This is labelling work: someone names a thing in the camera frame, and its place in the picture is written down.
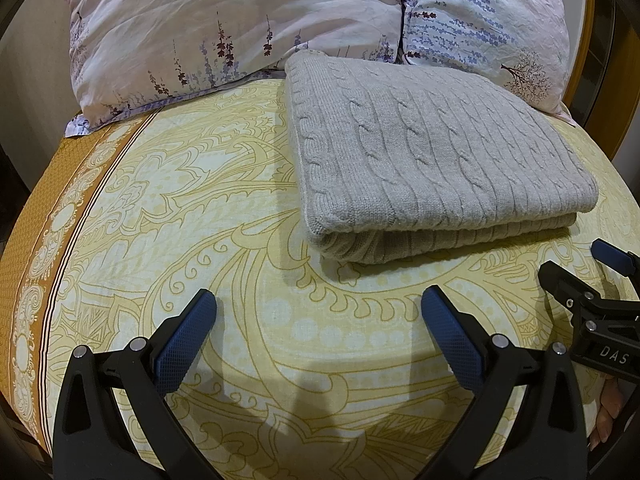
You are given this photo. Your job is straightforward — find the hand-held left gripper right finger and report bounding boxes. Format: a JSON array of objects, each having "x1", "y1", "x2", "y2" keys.
[{"x1": 421, "y1": 285, "x2": 588, "y2": 480}]

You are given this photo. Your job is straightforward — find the person's right hand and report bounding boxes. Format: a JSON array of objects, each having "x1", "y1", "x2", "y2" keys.
[{"x1": 589, "y1": 377, "x2": 627, "y2": 452}]

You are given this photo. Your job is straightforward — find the pink floral pillow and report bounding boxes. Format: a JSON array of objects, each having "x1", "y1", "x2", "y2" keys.
[{"x1": 62, "y1": 0, "x2": 408, "y2": 137}]

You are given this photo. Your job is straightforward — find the yellow patterned bedsheet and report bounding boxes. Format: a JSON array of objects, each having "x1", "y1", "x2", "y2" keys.
[{"x1": 0, "y1": 74, "x2": 640, "y2": 480}]

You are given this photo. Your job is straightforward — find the white blue-floral pillow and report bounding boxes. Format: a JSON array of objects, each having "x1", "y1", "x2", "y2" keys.
[{"x1": 400, "y1": 0, "x2": 576, "y2": 123}]

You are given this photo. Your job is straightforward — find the wooden bed headboard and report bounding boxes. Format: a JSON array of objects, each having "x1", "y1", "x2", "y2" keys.
[{"x1": 552, "y1": 0, "x2": 640, "y2": 161}]

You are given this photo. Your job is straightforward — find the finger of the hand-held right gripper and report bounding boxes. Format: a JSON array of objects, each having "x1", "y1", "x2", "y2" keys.
[
  {"x1": 538, "y1": 261, "x2": 608, "y2": 318},
  {"x1": 590, "y1": 239, "x2": 640, "y2": 277}
]

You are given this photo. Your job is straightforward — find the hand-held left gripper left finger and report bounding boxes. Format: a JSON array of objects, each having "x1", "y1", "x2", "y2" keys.
[{"x1": 52, "y1": 288, "x2": 238, "y2": 480}]

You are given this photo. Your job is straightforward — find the grey cable-knit sweater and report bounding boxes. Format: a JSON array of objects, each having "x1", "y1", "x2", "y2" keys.
[{"x1": 284, "y1": 52, "x2": 600, "y2": 264}]

